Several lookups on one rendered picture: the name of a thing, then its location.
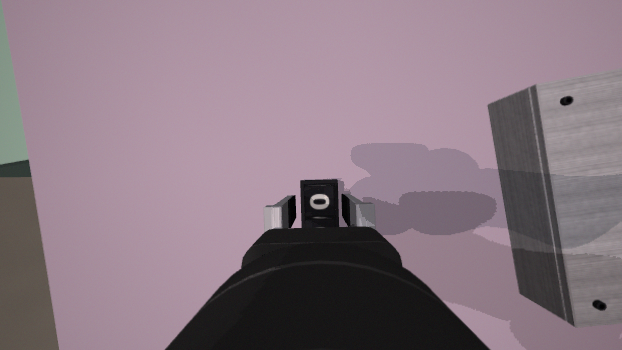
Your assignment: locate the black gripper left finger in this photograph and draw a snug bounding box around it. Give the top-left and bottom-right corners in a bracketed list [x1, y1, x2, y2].
[263, 195, 296, 233]

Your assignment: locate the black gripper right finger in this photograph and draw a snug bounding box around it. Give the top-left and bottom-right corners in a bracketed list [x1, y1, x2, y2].
[341, 194, 376, 230]

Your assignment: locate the black cube with white zero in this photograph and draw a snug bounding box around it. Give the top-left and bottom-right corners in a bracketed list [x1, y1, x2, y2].
[305, 216, 336, 228]
[304, 184, 335, 217]

